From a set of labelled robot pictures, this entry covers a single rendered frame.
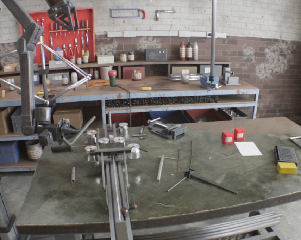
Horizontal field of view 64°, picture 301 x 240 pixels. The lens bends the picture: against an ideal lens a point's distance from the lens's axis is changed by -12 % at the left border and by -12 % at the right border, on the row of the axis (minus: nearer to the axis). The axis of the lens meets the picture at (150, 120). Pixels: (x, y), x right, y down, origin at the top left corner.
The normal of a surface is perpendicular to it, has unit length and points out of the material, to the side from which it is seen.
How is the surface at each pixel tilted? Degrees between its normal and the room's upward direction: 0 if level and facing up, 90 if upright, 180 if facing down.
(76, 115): 92
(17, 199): 0
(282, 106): 90
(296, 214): 0
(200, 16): 90
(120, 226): 90
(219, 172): 0
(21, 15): 71
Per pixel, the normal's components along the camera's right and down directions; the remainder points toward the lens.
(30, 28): -0.08, 0.07
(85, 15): 0.17, 0.35
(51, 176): 0.00, -0.93
